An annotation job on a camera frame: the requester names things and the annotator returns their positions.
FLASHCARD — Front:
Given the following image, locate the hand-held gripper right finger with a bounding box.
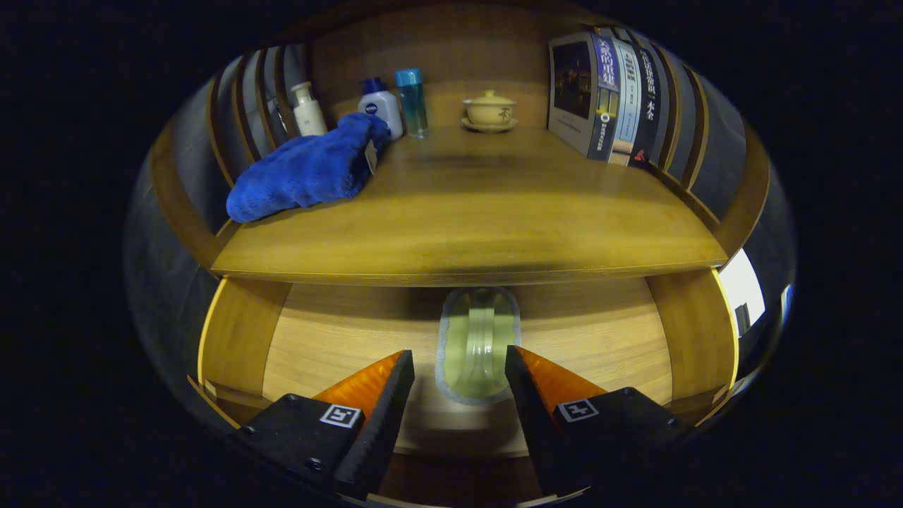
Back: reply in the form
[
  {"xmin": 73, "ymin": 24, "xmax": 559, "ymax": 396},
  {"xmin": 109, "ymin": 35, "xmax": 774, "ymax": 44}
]
[{"xmin": 504, "ymin": 344, "xmax": 691, "ymax": 498}]

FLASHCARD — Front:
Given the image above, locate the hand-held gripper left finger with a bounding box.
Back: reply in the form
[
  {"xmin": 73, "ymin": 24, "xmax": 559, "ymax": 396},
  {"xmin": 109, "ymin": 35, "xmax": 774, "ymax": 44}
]
[{"xmin": 227, "ymin": 349, "xmax": 417, "ymax": 503}]

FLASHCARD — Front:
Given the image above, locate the wooden drawer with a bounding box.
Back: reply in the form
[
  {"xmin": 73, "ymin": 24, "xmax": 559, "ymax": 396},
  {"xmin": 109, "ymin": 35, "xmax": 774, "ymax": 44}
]
[{"xmin": 187, "ymin": 270, "xmax": 741, "ymax": 505}]

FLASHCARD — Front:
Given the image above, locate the wooden countertop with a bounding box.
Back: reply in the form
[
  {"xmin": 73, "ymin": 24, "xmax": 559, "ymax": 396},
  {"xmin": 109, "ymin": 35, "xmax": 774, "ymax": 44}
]
[{"xmin": 210, "ymin": 123, "xmax": 729, "ymax": 286}]

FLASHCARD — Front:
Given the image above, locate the white side cabinet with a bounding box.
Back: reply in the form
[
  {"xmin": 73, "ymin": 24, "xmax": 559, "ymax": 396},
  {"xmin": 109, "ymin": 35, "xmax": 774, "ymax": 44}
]
[{"xmin": 718, "ymin": 248, "xmax": 766, "ymax": 338}]

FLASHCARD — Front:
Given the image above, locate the blue towel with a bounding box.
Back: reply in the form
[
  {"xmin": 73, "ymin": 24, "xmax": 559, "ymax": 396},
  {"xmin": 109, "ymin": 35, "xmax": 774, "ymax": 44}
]
[{"xmin": 226, "ymin": 113, "xmax": 391, "ymax": 224}]

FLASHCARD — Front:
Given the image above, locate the white pump bottle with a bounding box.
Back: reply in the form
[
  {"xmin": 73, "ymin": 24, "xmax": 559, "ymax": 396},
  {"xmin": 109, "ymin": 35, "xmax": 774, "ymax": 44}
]
[{"xmin": 291, "ymin": 81, "xmax": 328, "ymax": 138}]

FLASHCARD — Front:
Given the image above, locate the beige lidded teacup with saucer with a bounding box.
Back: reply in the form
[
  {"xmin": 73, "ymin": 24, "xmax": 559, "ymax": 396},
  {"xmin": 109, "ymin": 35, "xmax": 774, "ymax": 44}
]
[{"xmin": 461, "ymin": 90, "xmax": 519, "ymax": 133}]

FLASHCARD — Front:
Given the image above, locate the white bottle with blue cap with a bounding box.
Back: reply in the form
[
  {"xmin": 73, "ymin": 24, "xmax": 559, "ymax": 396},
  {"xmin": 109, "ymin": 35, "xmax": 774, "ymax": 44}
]
[{"xmin": 357, "ymin": 77, "xmax": 404, "ymax": 140}]

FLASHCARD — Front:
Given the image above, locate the teal blue bottle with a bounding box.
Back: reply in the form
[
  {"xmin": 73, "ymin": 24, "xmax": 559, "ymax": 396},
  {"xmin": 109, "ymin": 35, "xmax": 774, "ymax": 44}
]
[{"xmin": 394, "ymin": 68, "xmax": 430, "ymax": 140}]

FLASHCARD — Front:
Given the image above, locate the book with black spine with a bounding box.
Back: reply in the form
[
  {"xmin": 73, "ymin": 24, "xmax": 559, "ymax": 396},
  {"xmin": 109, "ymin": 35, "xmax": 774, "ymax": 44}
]
[{"xmin": 628, "ymin": 42, "xmax": 664, "ymax": 170}]

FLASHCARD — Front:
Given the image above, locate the book with white spine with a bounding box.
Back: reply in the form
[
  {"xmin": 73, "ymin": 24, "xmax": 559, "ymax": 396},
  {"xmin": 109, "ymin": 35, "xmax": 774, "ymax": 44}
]
[{"xmin": 608, "ymin": 35, "xmax": 643, "ymax": 167}]

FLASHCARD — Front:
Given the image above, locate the book with blue spine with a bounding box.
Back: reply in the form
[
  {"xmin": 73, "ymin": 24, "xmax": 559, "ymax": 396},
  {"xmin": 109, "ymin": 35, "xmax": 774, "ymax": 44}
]
[{"xmin": 548, "ymin": 30, "xmax": 622, "ymax": 162}]

